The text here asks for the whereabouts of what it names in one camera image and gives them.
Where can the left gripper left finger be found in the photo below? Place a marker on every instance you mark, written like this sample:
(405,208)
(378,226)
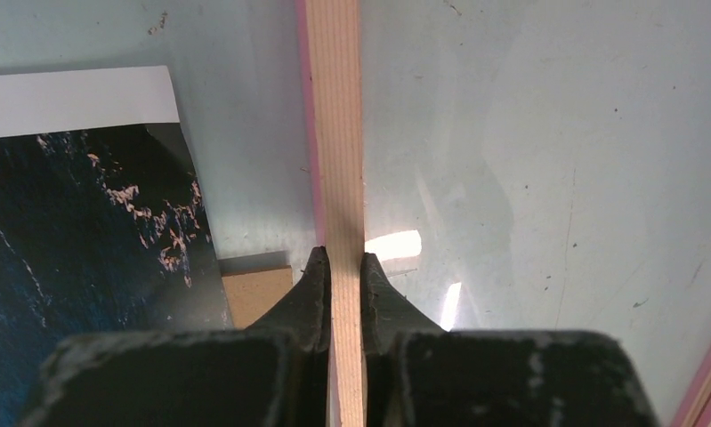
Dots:
(271,373)

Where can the brown backing board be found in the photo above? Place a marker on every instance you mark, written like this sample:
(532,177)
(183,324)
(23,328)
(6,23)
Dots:
(251,294)

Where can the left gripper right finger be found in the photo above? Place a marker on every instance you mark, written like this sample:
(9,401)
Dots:
(422,375)

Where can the pink wooden picture frame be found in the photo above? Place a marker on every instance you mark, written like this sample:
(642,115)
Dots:
(337,147)

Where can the landscape photo print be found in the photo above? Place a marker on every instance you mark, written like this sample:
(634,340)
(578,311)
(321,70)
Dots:
(102,220)

